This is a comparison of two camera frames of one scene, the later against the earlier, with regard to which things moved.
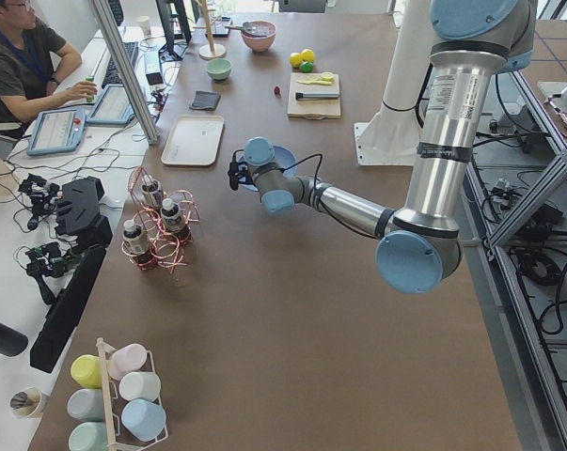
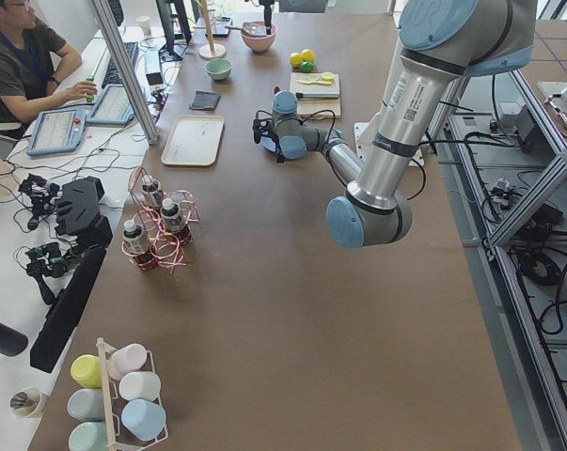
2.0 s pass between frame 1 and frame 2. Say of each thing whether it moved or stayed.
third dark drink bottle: stayed
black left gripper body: moved
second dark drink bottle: stayed
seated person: stayed
